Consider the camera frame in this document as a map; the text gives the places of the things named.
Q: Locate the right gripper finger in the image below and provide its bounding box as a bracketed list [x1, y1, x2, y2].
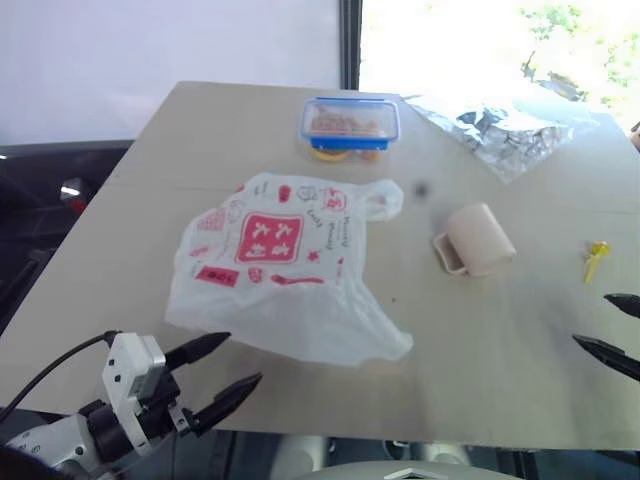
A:
[571, 334, 640, 383]
[603, 292, 640, 318]

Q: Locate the beige plastic mug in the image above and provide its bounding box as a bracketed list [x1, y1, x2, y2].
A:
[432, 201, 518, 278]

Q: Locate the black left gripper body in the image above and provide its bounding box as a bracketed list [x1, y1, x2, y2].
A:
[133, 370, 203, 445]

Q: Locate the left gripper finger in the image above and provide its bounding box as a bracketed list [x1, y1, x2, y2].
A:
[191, 371, 264, 434]
[164, 331, 233, 370]

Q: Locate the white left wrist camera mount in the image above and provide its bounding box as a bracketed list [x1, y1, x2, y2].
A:
[101, 331, 167, 448]

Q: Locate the dark furniture beside table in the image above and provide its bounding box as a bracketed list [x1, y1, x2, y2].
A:
[0, 139, 137, 332]

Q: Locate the yellow ring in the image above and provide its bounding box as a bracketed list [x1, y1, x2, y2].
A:
[308, 146, 354, 165]

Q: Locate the clear blue-lidded food container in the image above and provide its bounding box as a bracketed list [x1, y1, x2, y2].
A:
[299, 95, 402, 154]

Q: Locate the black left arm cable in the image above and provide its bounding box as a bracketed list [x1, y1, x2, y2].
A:
[0, 329, 123, 415]

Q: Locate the dark window frame post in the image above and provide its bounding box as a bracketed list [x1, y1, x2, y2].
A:
[336, 0, 366, 92]

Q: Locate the crumpled silver foil bag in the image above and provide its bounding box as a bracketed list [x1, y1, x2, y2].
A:
[403, 91, 617, 185]

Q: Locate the white red-printed plastic bag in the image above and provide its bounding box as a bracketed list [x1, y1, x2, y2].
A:
[164, 172, 415, 369]

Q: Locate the small yellow plastic clip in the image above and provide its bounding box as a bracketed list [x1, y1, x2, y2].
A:
[581, 239, 613, 284]

